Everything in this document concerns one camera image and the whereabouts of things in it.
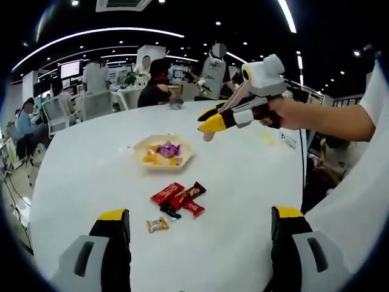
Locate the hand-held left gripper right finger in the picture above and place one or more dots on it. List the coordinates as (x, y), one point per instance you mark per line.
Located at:
(287, 258)

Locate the black food packet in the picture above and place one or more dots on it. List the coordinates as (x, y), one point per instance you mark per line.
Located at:
(169, 210)

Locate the green potted plant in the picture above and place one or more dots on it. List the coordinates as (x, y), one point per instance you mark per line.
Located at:
(130, 79)

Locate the curved ceiling light strip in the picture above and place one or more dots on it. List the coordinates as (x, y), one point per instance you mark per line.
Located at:
(100, 30)

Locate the white ceiling light strip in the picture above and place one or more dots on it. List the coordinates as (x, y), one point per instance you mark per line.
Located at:
(287, 16)

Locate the grey pouch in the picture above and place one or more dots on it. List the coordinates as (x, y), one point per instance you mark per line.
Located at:
(176, 103)

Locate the small red food packet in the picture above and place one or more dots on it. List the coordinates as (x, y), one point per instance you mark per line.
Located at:
(194, 208)

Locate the lit wall screen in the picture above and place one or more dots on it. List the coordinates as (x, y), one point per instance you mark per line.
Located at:
(70, 69)

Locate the large red food packet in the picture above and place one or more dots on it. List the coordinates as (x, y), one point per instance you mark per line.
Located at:
(165, 193)

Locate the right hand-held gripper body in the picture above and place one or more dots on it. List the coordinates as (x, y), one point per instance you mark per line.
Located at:
(267, 79)

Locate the white smartphone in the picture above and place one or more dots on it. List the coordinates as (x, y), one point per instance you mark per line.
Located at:
(287, 140)

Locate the dark brown food packet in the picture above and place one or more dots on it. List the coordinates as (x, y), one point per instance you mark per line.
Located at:
(190, 193)

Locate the ceiling air conditioner vent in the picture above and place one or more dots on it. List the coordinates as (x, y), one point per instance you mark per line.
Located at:
(121, 4)

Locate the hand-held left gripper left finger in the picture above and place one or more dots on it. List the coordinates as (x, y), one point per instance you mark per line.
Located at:
(100, 261)

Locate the long yellow food packet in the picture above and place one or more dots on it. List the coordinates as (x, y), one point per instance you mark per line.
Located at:
(152, 159)

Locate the white office chair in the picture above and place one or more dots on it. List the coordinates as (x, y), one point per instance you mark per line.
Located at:
(97, 105)
(57, 114)

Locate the person's white shirt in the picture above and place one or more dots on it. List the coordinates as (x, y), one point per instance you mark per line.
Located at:
(364, 197)

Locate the person's right hand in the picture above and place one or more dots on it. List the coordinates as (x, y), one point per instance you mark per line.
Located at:
(290, 114)

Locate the orange food packet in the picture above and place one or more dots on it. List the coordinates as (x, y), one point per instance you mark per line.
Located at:
(157, 224)

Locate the beige hexagonal container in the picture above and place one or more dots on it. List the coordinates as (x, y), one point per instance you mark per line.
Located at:
(143, 146)

